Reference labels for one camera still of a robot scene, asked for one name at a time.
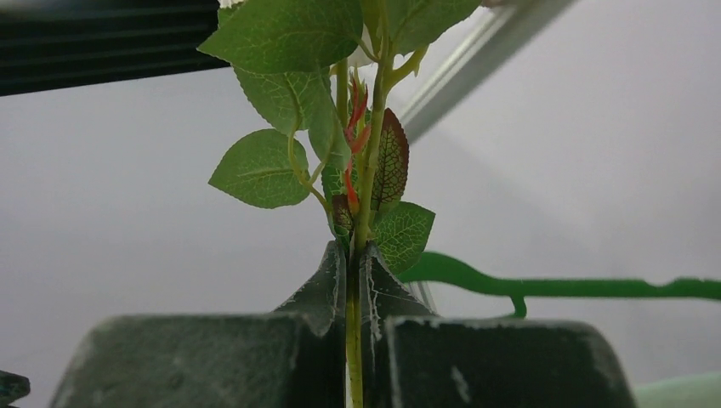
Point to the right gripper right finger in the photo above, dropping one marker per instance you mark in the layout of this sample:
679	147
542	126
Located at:
412	357

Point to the green cartoon cloth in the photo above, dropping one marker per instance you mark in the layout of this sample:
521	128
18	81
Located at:
694	391

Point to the green clothes hanger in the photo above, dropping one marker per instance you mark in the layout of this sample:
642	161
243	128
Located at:
437	267

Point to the cream pink rose stem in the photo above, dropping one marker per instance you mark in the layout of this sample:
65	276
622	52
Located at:
320	73

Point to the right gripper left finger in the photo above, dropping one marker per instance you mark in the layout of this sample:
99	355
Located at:
290	357

